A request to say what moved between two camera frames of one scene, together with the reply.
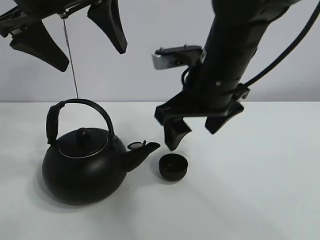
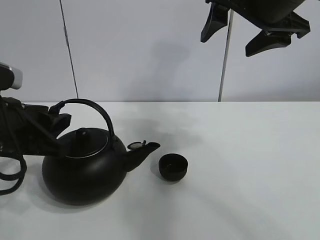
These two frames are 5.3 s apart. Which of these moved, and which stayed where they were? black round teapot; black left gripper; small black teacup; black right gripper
Moved: black right gripper; black left gripper
Stayed: small black teacup; black round teapot
